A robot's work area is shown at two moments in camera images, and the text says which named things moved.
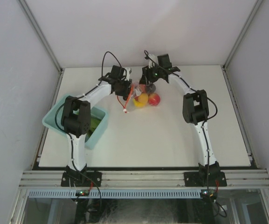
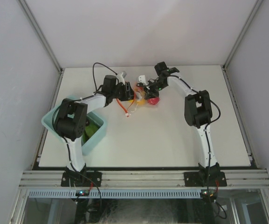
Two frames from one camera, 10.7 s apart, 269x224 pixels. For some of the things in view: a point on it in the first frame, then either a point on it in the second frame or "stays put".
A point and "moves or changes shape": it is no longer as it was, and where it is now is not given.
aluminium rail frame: x=40 y=178 stays put
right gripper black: x=146 y=78 -> x=150 y=93
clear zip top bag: x=142 y=95 moves or changes shape
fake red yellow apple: x=154 y=99 stays put
